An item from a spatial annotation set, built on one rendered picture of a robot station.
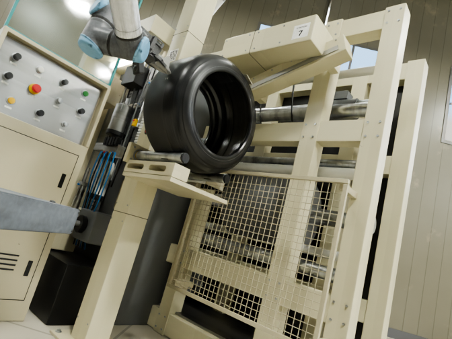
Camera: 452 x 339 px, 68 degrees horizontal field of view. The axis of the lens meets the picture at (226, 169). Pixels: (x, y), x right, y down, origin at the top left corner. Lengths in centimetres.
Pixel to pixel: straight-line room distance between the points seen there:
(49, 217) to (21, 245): 138
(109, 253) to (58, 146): 60
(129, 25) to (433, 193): 518
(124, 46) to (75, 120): 84
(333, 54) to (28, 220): 160
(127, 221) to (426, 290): 464
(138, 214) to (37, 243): 51
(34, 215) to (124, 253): 128
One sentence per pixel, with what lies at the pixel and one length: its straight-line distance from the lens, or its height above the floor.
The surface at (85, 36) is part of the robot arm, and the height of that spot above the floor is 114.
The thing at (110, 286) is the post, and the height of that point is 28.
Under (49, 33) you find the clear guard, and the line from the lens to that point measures 198.
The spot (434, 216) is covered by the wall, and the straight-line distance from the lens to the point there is 574.
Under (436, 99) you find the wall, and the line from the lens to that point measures 628.
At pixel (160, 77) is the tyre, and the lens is 155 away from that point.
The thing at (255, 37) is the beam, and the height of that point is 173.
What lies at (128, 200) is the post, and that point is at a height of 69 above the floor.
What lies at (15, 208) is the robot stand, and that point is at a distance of 44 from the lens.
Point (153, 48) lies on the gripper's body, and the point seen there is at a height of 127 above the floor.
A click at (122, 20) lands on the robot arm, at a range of 118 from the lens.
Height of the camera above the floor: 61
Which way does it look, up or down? 12 degrees up
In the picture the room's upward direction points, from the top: 16 degrees clockwise
